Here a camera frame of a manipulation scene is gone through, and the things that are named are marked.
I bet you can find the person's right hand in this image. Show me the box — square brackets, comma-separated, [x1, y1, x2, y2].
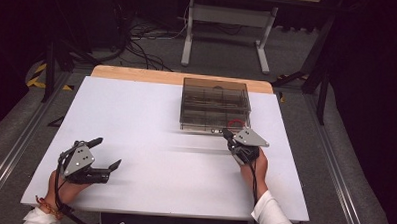
[239, 148, 270, 199]

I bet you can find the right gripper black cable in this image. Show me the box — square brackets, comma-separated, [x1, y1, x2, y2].
[245, 161, 262, 207]

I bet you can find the yellow black floor tape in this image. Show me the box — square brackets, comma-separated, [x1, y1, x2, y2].
[25, 62, 76, 92]

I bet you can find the bundle of floor cables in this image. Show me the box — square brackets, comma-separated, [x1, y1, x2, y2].
[118, 17, 188, 74]

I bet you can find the black triangular bracket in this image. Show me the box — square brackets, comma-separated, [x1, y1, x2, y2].
[47, 115, 66, 128]

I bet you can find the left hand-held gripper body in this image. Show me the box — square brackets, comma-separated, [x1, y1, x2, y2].
[57, 139, 113, 186]

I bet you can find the white metal desk frame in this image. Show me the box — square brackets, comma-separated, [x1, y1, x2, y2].
[180, 0, 280, 76]

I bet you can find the orange bead bracelet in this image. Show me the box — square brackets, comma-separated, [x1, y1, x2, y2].
[33, 194, 66, 221]

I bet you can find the clear grey storage box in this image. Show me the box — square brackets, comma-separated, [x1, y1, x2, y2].
[179, 76, 254, 135]

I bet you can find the wooden table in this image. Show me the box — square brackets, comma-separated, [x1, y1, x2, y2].
[89, 64, 275, 96]

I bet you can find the black metal stand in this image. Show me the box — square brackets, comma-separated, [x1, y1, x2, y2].
[41, 36, 105, 106]
[270, 9, 336, 127]

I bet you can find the person's left hand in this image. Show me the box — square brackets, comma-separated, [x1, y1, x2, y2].
[45, 170, 92, 212]

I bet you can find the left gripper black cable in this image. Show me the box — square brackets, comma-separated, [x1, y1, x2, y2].
[53, 153, 103, 224]

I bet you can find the white board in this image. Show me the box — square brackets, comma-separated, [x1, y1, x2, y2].
[20, 73, 316, 224]

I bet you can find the person's white sleeve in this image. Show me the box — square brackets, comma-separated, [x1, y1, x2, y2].
[21, 206, 63, 224]
[250, 189, 304, 224]

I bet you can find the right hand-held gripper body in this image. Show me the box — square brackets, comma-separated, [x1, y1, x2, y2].
[225, 126, 271, 167]

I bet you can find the aluminium floor rail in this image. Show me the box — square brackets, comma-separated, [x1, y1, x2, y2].
[0, 68, 73, 210]
[298, 94, 372, 224]

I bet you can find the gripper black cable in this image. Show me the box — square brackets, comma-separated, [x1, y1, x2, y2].
[53, 153, 103, 224]
[245, 161, 262, 207]

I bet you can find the person's left white sleeve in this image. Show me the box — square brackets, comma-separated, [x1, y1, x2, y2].
[21, 206, 63, 224]

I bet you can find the person's right white sleeve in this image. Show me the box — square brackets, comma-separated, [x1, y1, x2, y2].
[250, 189, 304, 224]

